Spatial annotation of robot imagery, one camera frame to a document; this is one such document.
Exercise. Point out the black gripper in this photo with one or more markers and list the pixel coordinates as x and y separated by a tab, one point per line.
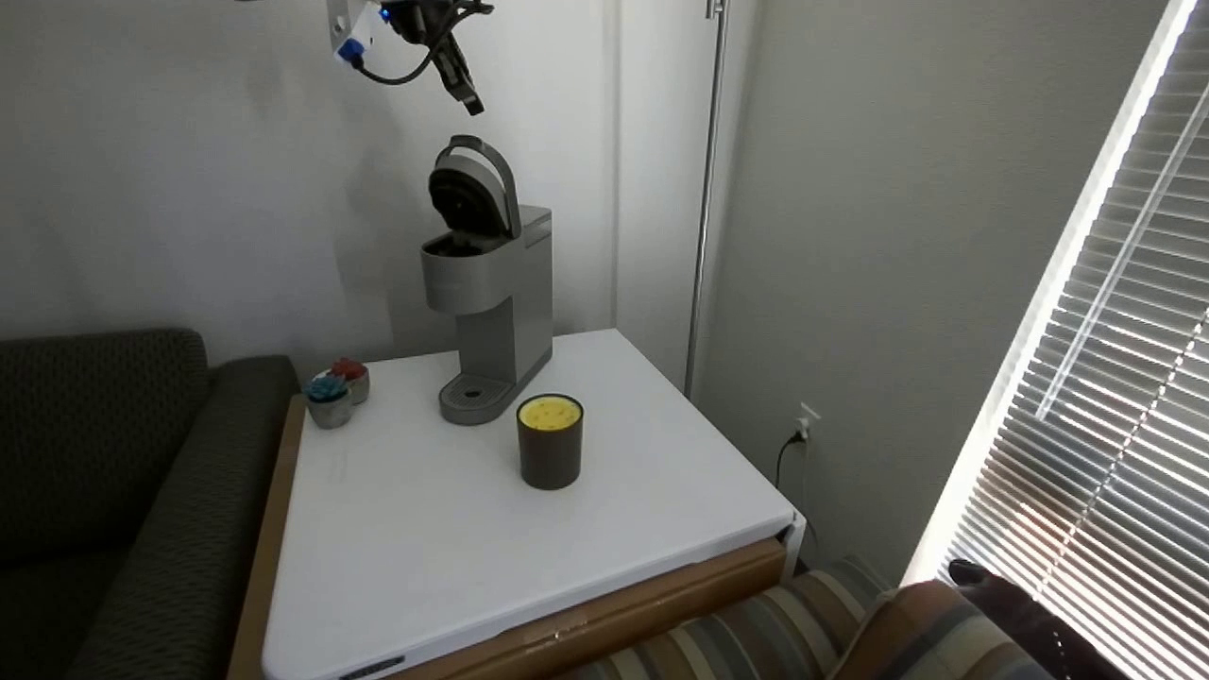
430	17

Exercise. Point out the grey coffee machine body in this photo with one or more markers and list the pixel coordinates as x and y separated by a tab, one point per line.
506	315

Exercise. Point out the red succulent in pot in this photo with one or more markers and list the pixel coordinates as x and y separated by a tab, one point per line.
352	378

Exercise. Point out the yellow candle in dark jar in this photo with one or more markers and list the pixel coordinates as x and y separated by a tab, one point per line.
548	454

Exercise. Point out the white plastic table board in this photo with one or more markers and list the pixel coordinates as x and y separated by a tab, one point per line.
506	552

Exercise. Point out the dark grey sofa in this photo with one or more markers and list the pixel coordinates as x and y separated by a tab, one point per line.
101	504

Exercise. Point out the brown wooden table base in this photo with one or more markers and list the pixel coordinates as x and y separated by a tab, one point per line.
629	617

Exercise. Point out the striped fabric sofa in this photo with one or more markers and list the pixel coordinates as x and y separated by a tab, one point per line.
758	644

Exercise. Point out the striped sofa back cushion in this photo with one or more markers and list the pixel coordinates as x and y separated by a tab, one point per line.
930	635

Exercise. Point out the white window blinds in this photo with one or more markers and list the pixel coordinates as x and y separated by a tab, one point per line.
1120	417

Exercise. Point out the thin vertical wall rod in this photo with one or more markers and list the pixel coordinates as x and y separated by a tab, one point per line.
706	191

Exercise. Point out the white wall outlet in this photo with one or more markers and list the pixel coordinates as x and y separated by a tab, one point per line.
805	417

